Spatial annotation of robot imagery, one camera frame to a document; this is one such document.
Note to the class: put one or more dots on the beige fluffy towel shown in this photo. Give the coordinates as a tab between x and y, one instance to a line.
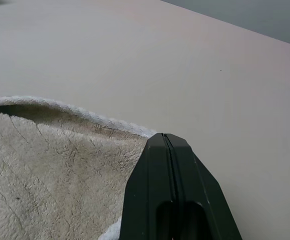
52	170

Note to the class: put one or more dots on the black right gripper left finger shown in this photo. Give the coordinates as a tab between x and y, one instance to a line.
147	175

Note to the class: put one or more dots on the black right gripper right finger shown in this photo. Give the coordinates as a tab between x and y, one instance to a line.
197	180

